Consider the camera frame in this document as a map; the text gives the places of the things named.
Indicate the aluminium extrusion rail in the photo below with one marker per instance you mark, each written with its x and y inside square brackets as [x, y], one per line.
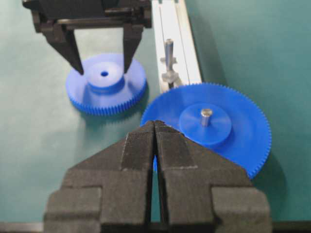
[171, 21]

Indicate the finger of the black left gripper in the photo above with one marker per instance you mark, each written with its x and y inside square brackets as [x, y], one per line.
[132, 34]
[63, 41]

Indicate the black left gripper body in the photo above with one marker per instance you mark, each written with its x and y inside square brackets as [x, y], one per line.
[129, 11]

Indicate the free steel shaft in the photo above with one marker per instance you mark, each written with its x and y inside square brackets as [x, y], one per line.
[168, 76]

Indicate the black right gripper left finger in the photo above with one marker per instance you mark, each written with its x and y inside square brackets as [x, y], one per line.
[110, 192]

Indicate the steel shaft under large gear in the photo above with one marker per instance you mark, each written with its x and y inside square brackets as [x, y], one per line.
[206, 114]

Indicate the large blue gear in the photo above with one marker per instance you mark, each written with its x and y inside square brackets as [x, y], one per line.
[238, 129]

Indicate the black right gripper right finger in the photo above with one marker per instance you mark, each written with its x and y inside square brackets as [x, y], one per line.
[202, 192]

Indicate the small blue gear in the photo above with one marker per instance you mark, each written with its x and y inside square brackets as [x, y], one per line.
[104, 89]

